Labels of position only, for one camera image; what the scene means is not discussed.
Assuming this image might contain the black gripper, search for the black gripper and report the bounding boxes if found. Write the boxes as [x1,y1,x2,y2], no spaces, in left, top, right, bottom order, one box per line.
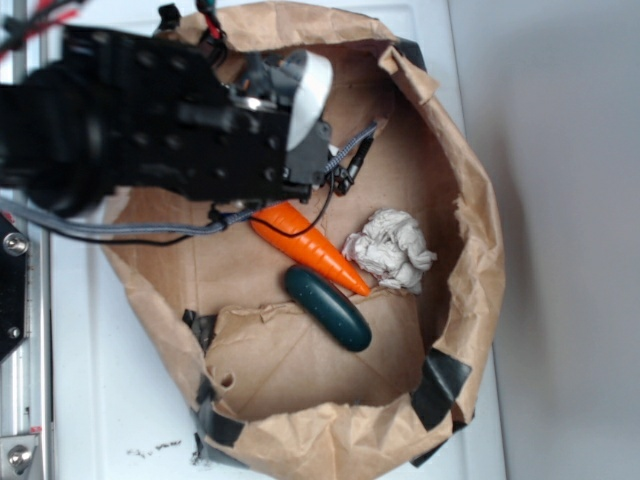
[61,26,333,204]

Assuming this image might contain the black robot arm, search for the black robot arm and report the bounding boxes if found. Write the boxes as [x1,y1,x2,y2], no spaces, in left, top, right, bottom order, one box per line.
[1,26,333,217]

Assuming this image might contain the crumpled white paper ball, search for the crumpled white paper ball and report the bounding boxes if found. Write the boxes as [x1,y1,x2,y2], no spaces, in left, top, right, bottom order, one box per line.
[342,208,438,295]

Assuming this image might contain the orange toy carrot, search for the orange toy carrot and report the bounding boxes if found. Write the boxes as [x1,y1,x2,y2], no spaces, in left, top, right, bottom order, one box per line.
[250,202,371,296]

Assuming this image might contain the dark green toy cucumber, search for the dark green toy cucumber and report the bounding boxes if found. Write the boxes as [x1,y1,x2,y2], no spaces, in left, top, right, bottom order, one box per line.
[284,265,372,352]

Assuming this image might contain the brown paper bag tray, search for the brown paper bag tray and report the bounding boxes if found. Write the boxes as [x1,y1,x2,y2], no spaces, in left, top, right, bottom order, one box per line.
[105,1,505,479]

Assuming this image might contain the grey braided cable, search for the grey braided cable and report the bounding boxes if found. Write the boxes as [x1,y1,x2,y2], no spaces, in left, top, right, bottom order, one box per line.
[0,119,379,239]

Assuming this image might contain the thin black wire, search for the thin black wire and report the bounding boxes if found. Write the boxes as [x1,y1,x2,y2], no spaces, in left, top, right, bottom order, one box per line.
[39,164,336,249]

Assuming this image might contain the black bracket with screws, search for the black bracket with screws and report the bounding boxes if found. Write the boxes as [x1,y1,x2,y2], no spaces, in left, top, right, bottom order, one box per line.
[0,213,30,362]

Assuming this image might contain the aluminium rail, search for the aluminium rail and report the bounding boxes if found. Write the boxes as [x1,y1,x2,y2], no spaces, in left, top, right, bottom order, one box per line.
[1,211,55,479]

